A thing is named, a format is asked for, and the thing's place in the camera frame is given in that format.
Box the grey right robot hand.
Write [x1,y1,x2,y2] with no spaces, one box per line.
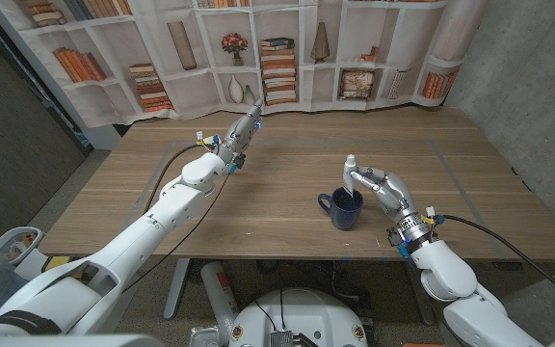
[349,166,435,243]

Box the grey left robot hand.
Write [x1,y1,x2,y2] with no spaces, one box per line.
[215,100,264,167]

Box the white toothpaste tube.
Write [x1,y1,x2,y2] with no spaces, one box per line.
[342,153,358,198]

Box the dark blue mug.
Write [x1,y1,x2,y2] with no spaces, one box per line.
[317,186,365,231]

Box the printed bookshelf backdrop cloth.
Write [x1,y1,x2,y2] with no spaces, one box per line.
[0,0,490,129]

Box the grey table leg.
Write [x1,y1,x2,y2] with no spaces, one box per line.
[163,258,192,321]
[402,259,436,327]

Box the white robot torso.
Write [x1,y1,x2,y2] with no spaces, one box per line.
[228,287,369,347]

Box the white cylinder with orange label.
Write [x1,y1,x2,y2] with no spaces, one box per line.
[199,261,240,346]

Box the grey finned module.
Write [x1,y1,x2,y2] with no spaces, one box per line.
[270,329,294,347]

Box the silver foil tray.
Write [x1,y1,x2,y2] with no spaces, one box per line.
[190,326,222,347]

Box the yellow flat object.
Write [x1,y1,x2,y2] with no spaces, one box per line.
[40,254,72,275]

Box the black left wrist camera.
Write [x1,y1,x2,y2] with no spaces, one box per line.
[228,152,248,174]

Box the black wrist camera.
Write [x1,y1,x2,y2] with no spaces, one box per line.
[386,227,411,259]
[228,152,248,174]

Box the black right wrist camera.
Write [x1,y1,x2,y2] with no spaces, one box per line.
[386,227,411,259]

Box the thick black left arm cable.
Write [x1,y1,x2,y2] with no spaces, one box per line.
[143,142,211,215]

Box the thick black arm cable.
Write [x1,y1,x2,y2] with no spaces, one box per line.
[436,214,555,312]
[143,142,211,215]

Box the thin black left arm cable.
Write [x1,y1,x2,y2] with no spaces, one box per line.
[121,173,232,294]

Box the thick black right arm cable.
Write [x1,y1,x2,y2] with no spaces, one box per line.
[436,214,555,312]

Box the white chair frame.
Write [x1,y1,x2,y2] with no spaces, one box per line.
[0,225,50,283]

